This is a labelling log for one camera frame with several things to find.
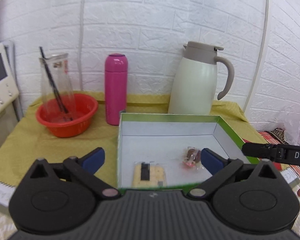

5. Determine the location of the small brown candy packet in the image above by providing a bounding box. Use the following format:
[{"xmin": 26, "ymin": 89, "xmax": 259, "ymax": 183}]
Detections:
[{"xmin": 183, "ymin": 147, "xmax": 204, "ymax": 170}]

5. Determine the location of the cracker packet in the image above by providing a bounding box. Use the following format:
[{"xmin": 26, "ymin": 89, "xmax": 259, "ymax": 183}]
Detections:
[{"xmin": 132, "ymin": 163, "xmax": 166, "ymax": 189}]

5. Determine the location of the clear plastic bag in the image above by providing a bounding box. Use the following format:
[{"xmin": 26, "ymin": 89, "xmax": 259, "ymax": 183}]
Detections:
[{"xmin": 283, "ymin": 113, "xmax": 300, "ymax": 146}]

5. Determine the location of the red plastic basket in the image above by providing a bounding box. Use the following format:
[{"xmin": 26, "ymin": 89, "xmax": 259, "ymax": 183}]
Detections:
[{"xmin": 36, "ymin": 93, "xmax": 98, "ymax": 138}]

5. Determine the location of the green cardboard box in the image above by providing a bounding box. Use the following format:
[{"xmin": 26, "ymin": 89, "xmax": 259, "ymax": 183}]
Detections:
[{"xmin": 117, "ymin": 113, "xmax": 259, "ymax": 189}]

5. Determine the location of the white thermal carafe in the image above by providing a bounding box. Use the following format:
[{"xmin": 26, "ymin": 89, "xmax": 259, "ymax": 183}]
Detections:
[{"xmin": 168, "ymin": 41, "xmax": 235, "ymax": 115}]

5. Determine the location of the clear glass carafe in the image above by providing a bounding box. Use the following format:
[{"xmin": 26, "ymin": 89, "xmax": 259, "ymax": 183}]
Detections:
[{"xmin": 39, "ymin": 52, "xmax": 77, "ymax": 122}]

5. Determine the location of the pink thermos bottle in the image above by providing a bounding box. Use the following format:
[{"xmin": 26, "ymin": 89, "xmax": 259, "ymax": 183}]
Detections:
[{"xmin": 104, "ymin": 53, "xmax": 128, "ymax": 126}]

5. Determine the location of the white appliance with screen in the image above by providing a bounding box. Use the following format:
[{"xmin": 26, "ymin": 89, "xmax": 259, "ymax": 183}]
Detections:
[{"xmin": 0, "ymin": 43, "xmax": 19, "ymax": 114}]

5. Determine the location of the white wall pipe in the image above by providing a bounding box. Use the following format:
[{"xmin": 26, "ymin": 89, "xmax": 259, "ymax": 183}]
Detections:
[{"xmin": 242, "ymin": 0, "xmax": 271, "ymax": 113}]

